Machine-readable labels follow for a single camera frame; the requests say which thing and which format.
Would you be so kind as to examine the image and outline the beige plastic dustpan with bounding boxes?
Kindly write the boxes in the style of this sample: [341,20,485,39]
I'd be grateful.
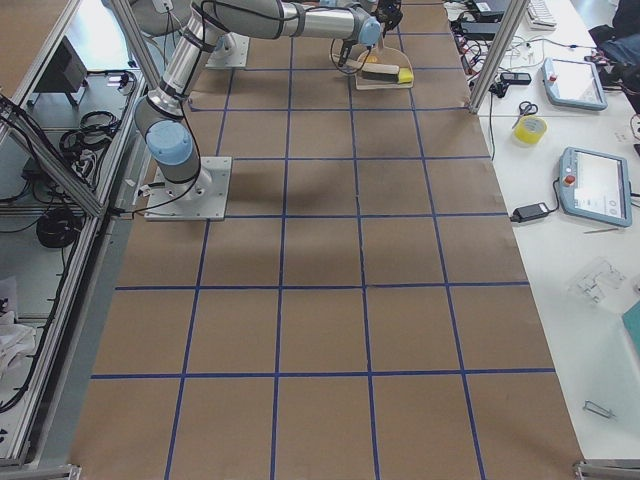
[354,37,414,91]

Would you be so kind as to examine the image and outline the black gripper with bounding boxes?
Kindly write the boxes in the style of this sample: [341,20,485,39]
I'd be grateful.
[336,40,360,64]
[375,0,403,30]

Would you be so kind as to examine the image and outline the clear plastic package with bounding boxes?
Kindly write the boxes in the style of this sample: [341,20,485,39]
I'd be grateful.
[567,257,630,314]

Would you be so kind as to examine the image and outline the far teach pendant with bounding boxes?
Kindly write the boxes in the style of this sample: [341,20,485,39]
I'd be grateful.
[541,58,608,111]

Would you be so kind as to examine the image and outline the yellow tape roll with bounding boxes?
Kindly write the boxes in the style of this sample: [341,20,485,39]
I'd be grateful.
[513,115,547,146]

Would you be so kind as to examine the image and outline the near teach pendant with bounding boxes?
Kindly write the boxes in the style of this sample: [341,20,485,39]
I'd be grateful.
[558,147,632,228]

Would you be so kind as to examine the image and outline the black handled scissors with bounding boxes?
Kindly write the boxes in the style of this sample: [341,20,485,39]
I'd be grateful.
[512,101,538,129]

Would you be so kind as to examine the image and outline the teach pendant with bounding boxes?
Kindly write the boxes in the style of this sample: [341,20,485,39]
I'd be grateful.
[558,147,632,228]
[541,58,608,111]

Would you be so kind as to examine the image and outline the yellow toy cheese wedge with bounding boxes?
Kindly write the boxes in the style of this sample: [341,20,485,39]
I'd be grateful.
[397,68,414,85]

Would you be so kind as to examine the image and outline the beige hand brush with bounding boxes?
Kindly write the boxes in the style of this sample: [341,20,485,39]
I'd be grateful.
[346,61,400,83]

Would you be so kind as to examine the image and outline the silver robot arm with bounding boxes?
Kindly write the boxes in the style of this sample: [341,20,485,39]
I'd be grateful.
[134,1,382,202]

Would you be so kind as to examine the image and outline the aluminium frame post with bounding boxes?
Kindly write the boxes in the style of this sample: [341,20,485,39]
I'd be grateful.
[468,0,528,114]

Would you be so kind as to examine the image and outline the black power adapter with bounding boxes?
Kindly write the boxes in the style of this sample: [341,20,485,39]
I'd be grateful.
[510,202,550,223]

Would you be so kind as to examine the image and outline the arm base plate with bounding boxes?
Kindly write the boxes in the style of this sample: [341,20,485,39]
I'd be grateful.
[143,157,233,221]
[206,33,250,70]

